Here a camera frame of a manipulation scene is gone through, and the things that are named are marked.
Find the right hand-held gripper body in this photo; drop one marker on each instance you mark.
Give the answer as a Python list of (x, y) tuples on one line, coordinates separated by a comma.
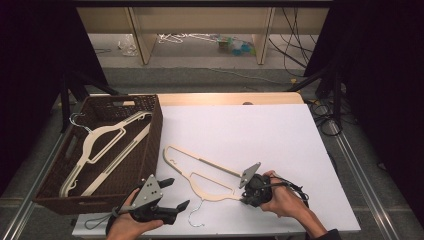
[(255, 186)]

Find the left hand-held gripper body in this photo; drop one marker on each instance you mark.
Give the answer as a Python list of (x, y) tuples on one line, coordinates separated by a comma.
[(148, 195)]

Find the brown woven basket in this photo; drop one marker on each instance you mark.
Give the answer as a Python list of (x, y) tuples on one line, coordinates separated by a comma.
[(133, 160)]

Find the person's right hand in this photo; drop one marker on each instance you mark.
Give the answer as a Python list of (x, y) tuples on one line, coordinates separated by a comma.
[(283, 200)]

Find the person's left hand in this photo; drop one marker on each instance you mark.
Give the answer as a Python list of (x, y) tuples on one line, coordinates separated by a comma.
[(126, 223)]

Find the black tripod stand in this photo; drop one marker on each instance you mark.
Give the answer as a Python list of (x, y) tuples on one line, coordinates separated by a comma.
[(66, 100), (336, 96)]

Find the colourful plastic things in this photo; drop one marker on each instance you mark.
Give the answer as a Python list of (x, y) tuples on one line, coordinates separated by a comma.
[(238, 46)]

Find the clear plastic bag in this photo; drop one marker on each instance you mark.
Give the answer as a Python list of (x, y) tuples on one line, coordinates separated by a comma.
[(127, 45)]

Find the black curtain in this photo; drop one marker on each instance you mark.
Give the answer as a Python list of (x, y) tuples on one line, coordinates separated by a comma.
[(30, 83), (383, 83)]

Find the beige wooden shelf unit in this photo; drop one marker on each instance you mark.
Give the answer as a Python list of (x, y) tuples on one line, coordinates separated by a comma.
[(200, 20)]

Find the metal floor rail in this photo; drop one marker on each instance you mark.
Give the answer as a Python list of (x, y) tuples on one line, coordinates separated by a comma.
[(363, 180), (30, 196)]

